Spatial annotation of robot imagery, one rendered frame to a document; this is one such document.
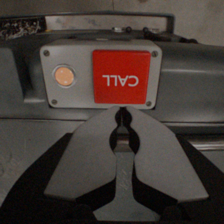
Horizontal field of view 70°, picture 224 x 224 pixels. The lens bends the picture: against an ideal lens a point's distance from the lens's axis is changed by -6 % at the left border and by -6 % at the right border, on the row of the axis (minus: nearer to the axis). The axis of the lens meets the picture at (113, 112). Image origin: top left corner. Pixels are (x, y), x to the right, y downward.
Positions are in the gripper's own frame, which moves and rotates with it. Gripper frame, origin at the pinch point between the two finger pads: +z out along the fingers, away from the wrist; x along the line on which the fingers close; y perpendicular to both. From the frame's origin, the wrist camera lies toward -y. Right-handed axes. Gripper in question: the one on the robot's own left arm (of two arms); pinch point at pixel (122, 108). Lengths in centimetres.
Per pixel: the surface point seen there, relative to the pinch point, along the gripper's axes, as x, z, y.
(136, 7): 13, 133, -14
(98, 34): -6.6, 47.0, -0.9
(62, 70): -6.5, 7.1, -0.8
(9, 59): -12.9, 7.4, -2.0
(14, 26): -51, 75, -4
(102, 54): -2.0, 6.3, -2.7
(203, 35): 70, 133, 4
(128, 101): 0.9, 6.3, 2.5
